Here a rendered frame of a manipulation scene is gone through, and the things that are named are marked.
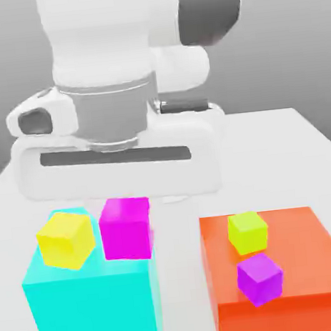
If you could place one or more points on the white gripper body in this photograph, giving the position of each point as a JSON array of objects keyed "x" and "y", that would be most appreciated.
[{"x": 118, "y": 182}]

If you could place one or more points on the small magenta cube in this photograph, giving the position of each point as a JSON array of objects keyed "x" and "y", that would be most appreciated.
[{"x": 125, "y": 233}]

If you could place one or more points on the small lime yellow cube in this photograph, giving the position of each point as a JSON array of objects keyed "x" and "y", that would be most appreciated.
[{"x": 247, "y": 233}]

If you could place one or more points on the small purple cube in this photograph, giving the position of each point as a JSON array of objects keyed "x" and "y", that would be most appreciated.
[{"x": 259, "y": 280}]

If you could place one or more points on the large cyan box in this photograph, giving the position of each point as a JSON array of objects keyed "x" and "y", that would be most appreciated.
[{"x": 94, "y": 311}]

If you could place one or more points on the large orange box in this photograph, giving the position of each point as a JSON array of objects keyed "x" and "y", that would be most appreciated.
[{"x": 308, "y": 268}]

